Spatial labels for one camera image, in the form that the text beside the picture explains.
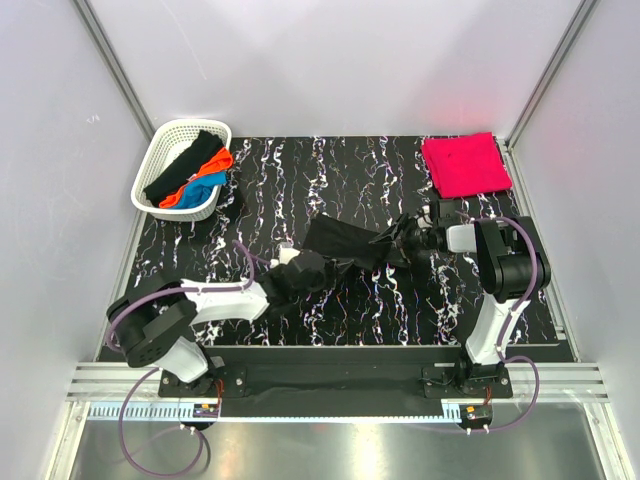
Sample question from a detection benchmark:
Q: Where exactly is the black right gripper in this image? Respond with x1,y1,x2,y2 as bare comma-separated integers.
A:
370,213,437,268

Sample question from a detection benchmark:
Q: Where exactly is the black t shirt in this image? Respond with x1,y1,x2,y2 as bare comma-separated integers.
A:
144,130,225,207
302,215,415,271

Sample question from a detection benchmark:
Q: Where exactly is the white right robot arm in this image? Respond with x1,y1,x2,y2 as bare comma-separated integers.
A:
370,211,551,397

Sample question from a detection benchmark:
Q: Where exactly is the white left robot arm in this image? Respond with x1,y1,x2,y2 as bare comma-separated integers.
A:
105,248,337,396

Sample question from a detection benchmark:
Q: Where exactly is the folded pink t shirt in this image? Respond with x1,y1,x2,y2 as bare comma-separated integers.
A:
421,132,512,199

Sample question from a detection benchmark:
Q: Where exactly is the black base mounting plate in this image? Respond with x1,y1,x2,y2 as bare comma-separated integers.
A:
159,346,512,421

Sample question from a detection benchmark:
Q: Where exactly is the blue t shirt in basket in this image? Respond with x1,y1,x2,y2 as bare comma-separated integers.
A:
173,171,227,209

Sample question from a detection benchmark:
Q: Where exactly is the orange t shirt in basket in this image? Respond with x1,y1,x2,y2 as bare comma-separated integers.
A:
159,148,234,209

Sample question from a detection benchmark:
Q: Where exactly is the black t shirt in basket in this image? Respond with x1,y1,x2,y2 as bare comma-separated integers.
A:
144,130,225,207

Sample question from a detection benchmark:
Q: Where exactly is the white plastic basket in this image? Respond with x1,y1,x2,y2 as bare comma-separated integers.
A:
130,118,233,223

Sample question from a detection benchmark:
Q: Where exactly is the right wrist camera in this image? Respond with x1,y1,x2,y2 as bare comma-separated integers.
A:
422,200,471,228

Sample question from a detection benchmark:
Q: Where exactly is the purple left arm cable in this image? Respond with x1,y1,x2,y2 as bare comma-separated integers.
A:
107,239,274,474

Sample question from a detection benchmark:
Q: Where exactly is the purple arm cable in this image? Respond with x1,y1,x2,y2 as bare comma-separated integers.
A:
407,209,544,434
107,239,274,474

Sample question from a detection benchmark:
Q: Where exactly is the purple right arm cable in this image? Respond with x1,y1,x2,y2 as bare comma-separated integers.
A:
407,209,544,434

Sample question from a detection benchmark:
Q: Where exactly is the right aluminium corner post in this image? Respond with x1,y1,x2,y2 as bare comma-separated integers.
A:
504,0,601,149

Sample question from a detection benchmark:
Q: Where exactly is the aluminium corner post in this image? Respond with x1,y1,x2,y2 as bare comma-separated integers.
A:
71,0,155,141
504,0,601,149

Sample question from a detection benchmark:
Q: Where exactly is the aluminium frame rail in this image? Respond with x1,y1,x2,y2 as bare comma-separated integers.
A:
67,362,608,403

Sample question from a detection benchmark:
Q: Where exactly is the left aluminium corner post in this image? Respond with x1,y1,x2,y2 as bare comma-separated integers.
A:
71,0,155,141

